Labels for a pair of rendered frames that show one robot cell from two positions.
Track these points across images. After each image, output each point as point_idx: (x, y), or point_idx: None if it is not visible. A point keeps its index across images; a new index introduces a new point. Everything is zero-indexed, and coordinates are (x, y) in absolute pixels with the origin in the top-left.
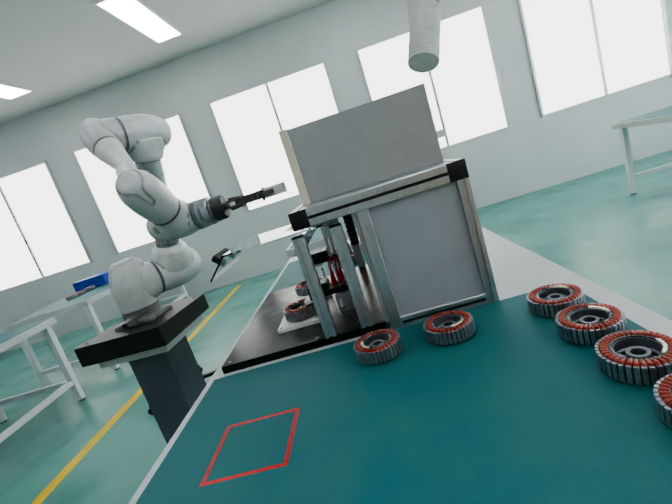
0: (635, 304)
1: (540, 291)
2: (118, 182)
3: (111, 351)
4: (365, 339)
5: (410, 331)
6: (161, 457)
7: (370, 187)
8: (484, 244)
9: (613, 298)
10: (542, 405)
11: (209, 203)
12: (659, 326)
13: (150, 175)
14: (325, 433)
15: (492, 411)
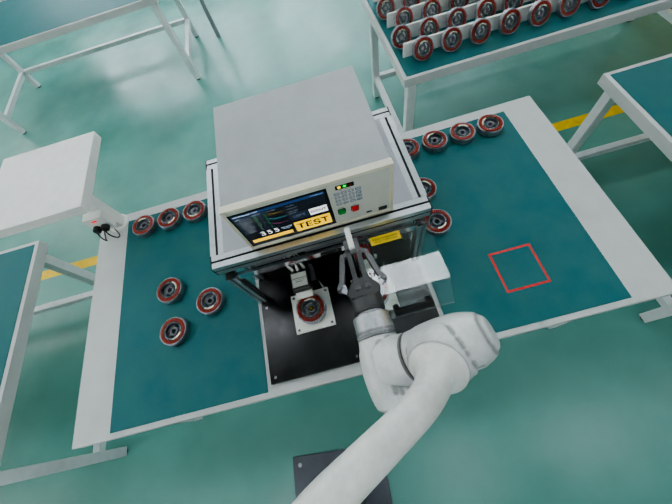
0: (412, 130)
1: None
2: (498, 343)
3: None
4: (434, 227)
5: None
6: (538, 325)
7: (400, 155)
8: None
9: (404, 135)
10: (483, 161)
11: (381, 305)
12: (433, 128)
13: (456, 314)
14: (506, 233)
15: (487, 174)
